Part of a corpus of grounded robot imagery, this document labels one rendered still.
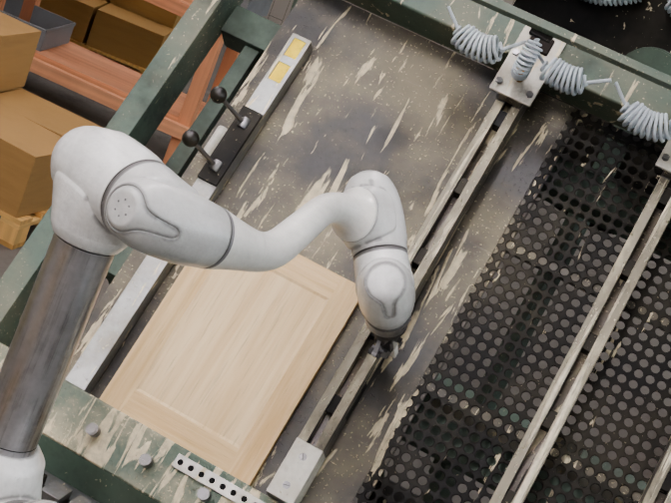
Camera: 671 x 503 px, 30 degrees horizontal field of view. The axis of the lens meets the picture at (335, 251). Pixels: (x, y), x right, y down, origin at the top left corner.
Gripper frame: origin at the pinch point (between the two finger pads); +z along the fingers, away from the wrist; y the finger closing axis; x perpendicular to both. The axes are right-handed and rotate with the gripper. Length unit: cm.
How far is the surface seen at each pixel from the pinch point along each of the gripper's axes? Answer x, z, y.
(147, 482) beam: 30, 3, -48
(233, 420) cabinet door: 22.1, 6.8, -27.9
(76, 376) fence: 55, 4, -36
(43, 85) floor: 336, 419, 151
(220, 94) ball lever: 59, -7, 31
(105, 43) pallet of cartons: 350, 478, 216
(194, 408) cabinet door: 30.6, 6.8, -29.7
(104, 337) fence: 55, 4, -26
